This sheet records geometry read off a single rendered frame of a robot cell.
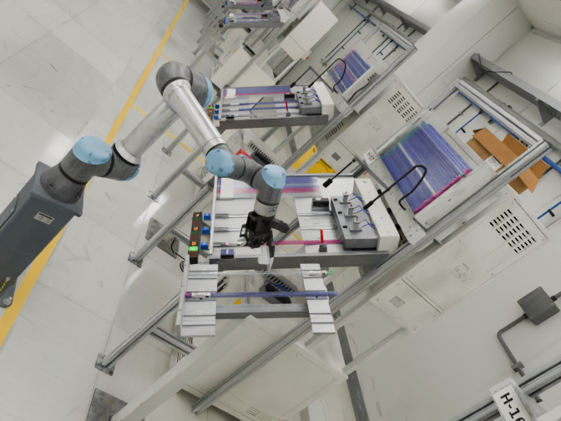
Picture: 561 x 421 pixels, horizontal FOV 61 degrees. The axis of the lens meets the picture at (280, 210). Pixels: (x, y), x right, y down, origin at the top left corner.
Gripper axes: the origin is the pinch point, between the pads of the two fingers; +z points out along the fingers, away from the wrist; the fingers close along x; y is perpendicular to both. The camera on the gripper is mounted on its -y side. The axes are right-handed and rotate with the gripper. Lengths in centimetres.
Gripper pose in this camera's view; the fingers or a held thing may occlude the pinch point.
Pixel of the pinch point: (256, 259)
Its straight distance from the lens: 164.1
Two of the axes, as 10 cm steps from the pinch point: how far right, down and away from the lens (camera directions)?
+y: -7.6, 1.6, -6.3
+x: 6.1, 5.2, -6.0
